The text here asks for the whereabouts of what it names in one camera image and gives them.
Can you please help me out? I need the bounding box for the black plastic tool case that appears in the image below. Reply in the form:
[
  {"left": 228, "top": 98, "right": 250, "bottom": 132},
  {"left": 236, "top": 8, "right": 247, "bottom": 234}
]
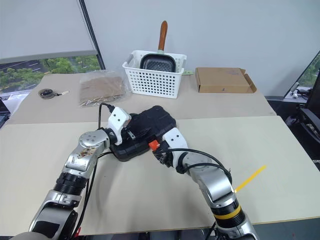
[{"left": 109, "top": 104, "right": 179, "bottom": 163}]

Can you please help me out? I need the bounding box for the small white desk object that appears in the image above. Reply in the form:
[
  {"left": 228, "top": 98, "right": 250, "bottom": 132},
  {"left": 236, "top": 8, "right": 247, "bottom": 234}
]
[{"left": 289, "top": 81, "right": 301, "bottom": 99}]

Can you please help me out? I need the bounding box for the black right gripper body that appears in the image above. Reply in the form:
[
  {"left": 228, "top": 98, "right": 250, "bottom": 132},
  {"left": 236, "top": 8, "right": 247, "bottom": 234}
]
[{"left": 152, "top": 147, "right": 175, "bottom": 169}]

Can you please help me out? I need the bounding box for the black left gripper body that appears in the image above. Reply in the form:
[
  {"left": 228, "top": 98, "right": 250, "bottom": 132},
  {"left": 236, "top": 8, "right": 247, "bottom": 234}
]
[{"left": 120, "top": 121, "right": 134, "bottom": 145}]

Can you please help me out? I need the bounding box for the black office chair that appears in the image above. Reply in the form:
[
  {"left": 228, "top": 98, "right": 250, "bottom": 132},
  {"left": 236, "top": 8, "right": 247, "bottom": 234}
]
[{"left": 298, "top": 106, "right": 320, "bottom": 146}]

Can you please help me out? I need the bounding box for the square pan with brown handle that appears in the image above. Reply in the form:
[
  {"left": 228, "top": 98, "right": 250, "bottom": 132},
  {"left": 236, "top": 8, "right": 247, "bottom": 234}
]
[{"left": 139, "top": 20, "right": 177, "bottom": 73}]

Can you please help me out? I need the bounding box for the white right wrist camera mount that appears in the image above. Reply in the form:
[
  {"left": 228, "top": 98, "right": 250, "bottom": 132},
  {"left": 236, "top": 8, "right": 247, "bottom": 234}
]
[{"left": 161, "top": 127, "right": 190, "bottom": 169}]

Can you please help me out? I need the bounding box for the flat brown cardboard box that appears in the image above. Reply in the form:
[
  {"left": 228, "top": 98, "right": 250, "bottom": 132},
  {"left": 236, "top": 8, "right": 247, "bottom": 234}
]
[{"left": 194, "top": 66, "right": 258, "bottom": 94}]

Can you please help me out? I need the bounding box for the black monitor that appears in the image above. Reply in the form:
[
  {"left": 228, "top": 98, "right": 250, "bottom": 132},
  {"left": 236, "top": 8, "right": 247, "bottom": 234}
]
[{"left": 306, "top": 72, "right": 320, "bottom": 111}]

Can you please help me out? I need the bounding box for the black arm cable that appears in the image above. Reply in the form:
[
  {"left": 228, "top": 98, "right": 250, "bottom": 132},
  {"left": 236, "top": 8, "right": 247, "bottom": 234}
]
[
  {"left": 74, "top": 102, "right": 116, "bottom": 236},
  {"left": 152, "top": 147, "right": 237, "bottom": 195}
]

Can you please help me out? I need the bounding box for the black window frame post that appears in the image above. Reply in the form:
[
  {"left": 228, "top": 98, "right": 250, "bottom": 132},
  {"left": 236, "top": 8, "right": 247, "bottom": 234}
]
[{"left": 79, "top": 0, "right": 106, "bottom": 71}]

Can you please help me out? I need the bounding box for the white perforated plastic basket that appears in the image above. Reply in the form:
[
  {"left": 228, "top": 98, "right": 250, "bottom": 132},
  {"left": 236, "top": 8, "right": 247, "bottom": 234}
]
[{"left": 121, "top": 49, "right": 188, "bottom": 100}]

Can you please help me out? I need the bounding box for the small round tape measure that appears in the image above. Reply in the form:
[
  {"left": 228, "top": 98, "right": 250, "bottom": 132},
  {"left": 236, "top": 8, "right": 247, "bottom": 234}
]
[{"left": 37, "top": 88, "right": 62, "bottom": 100}]

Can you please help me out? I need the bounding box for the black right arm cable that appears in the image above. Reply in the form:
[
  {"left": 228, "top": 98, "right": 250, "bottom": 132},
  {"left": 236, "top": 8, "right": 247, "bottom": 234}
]
[{"left": 152, "top": 147, "right": 237, "bottom": 195}]

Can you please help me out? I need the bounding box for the clear bag of brown sheets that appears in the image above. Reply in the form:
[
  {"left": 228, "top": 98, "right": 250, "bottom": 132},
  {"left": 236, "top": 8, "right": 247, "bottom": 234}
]
[{"left": 78, "top": 70, "right": 128, "bottom": 108}]

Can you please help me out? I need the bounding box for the yellow plastic strip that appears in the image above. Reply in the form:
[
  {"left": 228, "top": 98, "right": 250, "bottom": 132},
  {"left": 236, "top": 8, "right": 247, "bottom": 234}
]
[{"left": 234, "top": 164, "right": 267, "bottom": 194}]

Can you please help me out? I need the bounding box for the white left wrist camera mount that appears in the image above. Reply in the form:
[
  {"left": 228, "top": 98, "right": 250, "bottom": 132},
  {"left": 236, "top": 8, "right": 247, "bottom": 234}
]
[{"left": 106, "top": 106, "right": 132, "bottom": 146}]

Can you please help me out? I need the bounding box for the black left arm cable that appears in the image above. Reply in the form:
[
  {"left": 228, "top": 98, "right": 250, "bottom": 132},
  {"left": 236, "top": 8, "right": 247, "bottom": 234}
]
[{"left": 74, "top": 102, "right": 116, "bottom": 236}]

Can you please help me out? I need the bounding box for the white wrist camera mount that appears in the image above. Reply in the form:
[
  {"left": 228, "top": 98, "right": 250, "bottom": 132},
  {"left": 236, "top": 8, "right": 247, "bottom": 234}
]
[
  {"left": 106, "top": 106, "right": 132, "bottom": 146},
  {"left": 161, "top": 127, "right": 190, "bottom": 169}
]

